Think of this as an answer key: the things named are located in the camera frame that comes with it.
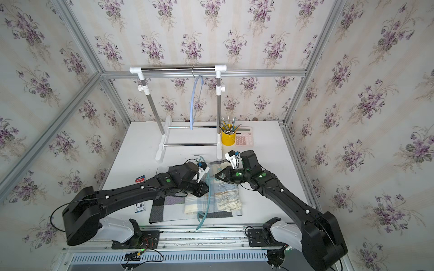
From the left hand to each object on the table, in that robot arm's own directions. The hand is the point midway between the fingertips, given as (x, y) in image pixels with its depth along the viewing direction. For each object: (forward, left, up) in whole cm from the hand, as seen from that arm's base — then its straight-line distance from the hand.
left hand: (212, 193), depth 78 cm
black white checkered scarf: (-4, +21, -8) cm, 23 cm away
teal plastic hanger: (0, +1, -3) cm, 4 cm away
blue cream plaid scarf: (+1, -5, -5) cm, 7 cm away
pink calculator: (+41, -21, -7) cm, 46 cm away
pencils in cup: (+42, -10, +1) cm, 43 cm away
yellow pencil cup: (+36, -10, -3) cm, 37 cm away
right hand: (+5, -3, +7) cm, 9 cm away
